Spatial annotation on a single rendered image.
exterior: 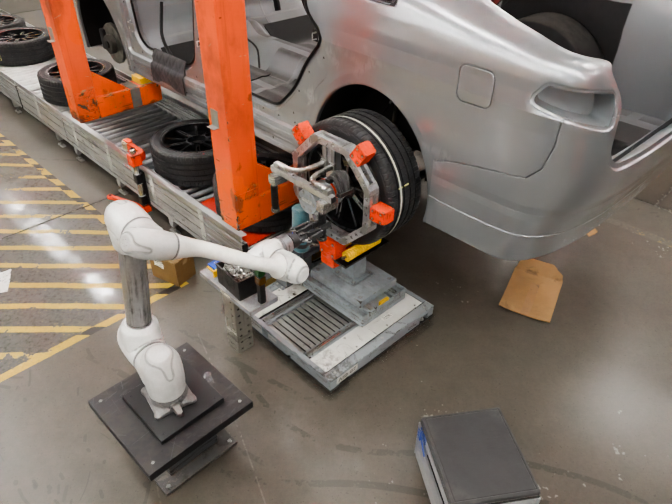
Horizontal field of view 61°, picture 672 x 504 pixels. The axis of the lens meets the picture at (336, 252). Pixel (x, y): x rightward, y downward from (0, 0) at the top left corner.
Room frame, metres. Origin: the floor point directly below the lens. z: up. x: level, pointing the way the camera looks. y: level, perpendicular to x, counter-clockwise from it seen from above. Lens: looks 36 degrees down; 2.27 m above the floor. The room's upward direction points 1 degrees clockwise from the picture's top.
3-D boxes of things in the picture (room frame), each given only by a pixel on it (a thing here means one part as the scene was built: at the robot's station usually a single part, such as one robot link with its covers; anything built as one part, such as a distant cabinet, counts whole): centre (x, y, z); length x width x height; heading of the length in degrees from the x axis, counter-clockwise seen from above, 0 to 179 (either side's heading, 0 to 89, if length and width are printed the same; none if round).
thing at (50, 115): (5.08, 2.34, 0.19); 1.00 x 0.86 x 0.39; 45
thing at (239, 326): (2.22, 0.51, 0.21); 0.10 x 0.10 x 0.42; 45
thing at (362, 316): (2.57, -0.10, 0.13); 0.50 x 0.36 x 0.10; 45
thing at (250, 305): (2.20, 0.49, 0.44); 0.43 x 0.17 x 0.03; 45
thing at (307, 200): (2.40, 0.07, 0.85); 0.21 x 0.14 x 0.14; 135
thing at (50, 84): (5.16, 2.40, 0.39); 0.66 x 0.66 x 0.24
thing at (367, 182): (2.45, 0.02, 0.85); 0.54 x 0.07 x 0.54; 45
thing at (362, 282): (2.57, -0.10, 0.32); 0.40 x 0.30 x 0.28; 45
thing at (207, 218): (3.58, 1.39, 0.28); 2.47 x 0.09 x 0.22; 45
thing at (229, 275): (2.18, 0.47, 0.51); 0.20 x 0.14 x 0.13; 42
